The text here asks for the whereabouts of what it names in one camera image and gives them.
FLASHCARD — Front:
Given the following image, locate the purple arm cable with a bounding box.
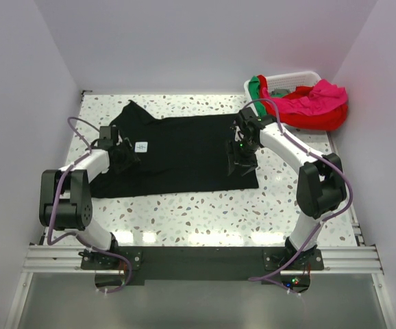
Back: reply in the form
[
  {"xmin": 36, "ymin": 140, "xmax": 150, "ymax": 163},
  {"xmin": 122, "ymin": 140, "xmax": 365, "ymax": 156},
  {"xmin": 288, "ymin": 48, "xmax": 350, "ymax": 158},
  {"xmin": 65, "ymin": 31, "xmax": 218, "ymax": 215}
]
[
  {"xmin": 237, "ymin": 97, "xmax": 355, "ymax": 285},
  {"xmin": 47, "ymin": 116, "xmax": 134, "ymax": 294}
]

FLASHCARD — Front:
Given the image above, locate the pink t shirt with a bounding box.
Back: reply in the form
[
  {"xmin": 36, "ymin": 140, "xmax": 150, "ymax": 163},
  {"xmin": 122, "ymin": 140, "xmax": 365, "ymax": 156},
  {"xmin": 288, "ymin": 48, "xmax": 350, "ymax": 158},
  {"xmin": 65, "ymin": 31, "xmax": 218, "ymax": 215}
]
[{"xmin": 272, "ymin": 79, "xmax": 348, "ymax": 117}]

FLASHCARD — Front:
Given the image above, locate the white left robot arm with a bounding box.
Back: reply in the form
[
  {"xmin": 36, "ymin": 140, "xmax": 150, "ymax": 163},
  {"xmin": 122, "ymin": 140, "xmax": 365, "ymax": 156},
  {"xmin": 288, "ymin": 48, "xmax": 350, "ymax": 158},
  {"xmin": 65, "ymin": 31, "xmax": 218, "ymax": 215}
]
[{"xmin": 39, "ymin": 126, "xmax": 139, "ymax": 269}]

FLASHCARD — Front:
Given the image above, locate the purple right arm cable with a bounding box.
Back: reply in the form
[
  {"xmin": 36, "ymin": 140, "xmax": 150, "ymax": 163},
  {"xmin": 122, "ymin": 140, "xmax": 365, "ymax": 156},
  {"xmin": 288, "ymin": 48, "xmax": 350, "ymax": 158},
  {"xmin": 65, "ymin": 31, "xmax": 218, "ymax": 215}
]
[{"xmin": 237, "ymin": 97, "xmax": 355, "ymax": 285}]

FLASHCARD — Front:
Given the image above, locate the red t shirt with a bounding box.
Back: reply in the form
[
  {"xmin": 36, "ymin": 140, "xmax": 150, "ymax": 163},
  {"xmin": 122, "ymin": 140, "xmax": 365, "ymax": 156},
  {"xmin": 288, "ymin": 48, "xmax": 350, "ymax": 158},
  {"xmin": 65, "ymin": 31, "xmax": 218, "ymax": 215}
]
[{"xmin": 258, "ymin": 75, "xmax": 348, "ymax": 132}]

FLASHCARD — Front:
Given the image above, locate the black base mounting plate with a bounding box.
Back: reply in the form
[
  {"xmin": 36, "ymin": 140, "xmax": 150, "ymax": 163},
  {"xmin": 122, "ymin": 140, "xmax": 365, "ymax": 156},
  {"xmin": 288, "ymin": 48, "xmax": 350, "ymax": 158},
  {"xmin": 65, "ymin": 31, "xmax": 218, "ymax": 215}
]
[{"xmin": 80, "ymin": 245, "xmax": 323, "ymax": 295}]

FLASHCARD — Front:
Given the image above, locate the white shirt neck label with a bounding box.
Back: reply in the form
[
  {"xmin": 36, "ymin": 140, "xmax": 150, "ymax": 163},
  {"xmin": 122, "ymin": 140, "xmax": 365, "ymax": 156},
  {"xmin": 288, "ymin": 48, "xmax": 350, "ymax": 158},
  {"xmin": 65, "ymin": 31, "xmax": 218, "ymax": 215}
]
[{"xmin": 134, "ymin": 141, "xmax": 149, "ymax": 154}]

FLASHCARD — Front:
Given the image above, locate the aluminium frame rail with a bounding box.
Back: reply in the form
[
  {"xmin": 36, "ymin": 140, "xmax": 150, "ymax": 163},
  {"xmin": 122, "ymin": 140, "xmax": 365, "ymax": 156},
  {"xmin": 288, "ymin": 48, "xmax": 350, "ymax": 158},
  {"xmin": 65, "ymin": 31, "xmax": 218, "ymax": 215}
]
[{"xmin": 22, "ymin": 245, "xmax": 384, "ymax": 274}]

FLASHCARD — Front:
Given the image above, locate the green t shirt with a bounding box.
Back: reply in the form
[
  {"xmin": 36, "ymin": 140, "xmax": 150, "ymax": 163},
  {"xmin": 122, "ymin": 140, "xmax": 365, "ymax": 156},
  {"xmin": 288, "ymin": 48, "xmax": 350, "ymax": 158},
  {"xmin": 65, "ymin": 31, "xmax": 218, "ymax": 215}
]
[{"xmin": 247, "ymin": 76, "xmax": 267, "ymax": 117}]

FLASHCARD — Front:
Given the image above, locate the white plastic laundry basket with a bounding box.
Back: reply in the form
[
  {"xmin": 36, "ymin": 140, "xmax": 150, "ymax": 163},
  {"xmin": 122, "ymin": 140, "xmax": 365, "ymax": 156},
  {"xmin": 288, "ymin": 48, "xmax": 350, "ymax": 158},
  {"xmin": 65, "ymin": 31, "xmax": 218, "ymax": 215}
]
[{"xmin": 243, "ymin": 71, "xmax": 322, "ymax": 100}]

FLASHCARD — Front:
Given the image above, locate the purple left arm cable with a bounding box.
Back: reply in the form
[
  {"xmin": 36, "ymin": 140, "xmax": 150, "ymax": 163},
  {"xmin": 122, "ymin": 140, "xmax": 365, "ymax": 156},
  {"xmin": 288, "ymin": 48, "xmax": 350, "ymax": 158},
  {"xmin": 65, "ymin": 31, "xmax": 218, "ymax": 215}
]
[{"xmin": 47, "ymin": 116, "xmax": 134, "ymax": 294}]

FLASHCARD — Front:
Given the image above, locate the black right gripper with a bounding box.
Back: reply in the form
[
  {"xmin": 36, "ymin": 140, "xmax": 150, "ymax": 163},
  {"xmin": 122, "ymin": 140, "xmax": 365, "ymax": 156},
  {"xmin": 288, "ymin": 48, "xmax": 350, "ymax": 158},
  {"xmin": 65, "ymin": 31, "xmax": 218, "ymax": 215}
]
[{"xmin": 225, "ymin": 138, "xmax": 260, "ymax": 176}]

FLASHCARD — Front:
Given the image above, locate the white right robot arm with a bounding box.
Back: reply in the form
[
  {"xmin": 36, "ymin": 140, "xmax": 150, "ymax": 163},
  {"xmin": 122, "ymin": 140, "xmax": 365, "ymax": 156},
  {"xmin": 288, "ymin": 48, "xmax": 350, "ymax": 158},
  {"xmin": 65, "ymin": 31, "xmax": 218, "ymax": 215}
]
[{"xmin": 226, "ymin": 108, "xmax": 347, "ymax": 269}]

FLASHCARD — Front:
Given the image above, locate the black t shirt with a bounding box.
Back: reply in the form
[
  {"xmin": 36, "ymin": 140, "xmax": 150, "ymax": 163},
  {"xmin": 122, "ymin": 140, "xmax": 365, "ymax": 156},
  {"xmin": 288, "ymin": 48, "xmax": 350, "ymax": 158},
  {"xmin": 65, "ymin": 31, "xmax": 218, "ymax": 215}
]
[{"xmin": 90, "ymin": 101, "xmax": 259, "ymax": 199}]

